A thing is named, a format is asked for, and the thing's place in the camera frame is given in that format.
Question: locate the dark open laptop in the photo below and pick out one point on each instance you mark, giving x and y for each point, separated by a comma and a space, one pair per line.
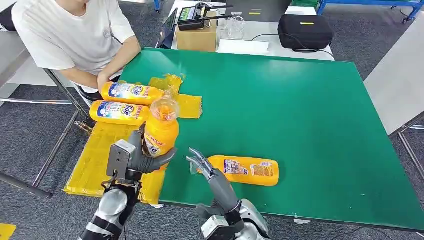
168, 31

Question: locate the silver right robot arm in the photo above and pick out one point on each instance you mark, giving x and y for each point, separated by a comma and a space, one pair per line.
251, 222

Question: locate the black stool seat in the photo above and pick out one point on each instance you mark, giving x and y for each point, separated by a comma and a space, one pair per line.
89, 96

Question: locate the clear plastic bag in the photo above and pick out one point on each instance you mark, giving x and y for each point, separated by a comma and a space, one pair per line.
233, 28

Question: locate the orange detergent bottle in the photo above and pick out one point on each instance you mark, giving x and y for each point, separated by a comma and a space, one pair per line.
245, 170
132, 93
162, 132
117, 113

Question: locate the white side table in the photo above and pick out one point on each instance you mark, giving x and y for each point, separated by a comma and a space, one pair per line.
275, 44

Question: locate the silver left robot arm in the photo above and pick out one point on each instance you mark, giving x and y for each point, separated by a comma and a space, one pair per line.
109, 212

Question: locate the brown cardboard box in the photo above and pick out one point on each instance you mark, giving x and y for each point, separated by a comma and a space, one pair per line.
195, 39

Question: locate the flat white box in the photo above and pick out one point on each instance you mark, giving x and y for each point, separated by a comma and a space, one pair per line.
243, 47

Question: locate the steel table with legs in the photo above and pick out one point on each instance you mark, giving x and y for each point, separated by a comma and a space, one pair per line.
13, 56

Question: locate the yellow plastic sheet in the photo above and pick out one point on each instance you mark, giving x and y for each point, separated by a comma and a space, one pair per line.
96, 159

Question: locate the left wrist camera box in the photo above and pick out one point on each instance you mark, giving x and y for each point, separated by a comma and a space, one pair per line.
120, 160

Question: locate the black case with yellow mark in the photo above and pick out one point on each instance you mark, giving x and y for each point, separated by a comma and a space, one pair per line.
7, 20
304, 33

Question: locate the green crate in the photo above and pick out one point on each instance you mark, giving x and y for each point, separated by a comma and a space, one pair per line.
304, 3

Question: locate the blue metal frame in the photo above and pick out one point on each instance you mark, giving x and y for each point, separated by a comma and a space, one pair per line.
364, 3

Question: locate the black remote controller with antennas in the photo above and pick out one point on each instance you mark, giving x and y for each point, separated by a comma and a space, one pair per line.
192, 18

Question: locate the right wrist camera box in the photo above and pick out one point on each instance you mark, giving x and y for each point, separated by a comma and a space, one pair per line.
217, 228

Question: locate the green table mat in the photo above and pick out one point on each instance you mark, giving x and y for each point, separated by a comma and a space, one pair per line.
298, 126

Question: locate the grey table with metal legs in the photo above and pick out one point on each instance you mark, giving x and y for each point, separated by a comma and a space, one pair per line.
397, 82

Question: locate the dark grey case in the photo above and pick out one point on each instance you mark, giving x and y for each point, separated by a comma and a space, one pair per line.
258, 8

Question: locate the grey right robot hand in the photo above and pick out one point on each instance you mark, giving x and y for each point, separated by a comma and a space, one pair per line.
222, 192

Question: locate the person's hand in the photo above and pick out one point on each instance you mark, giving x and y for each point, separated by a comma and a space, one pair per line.
103, 82

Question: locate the person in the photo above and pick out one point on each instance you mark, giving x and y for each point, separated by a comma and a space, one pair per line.
66, 36

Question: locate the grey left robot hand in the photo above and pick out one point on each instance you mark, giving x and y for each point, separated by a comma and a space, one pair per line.
145, 159

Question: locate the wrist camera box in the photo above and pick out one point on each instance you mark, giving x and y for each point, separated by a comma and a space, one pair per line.
217, 228
120, 160

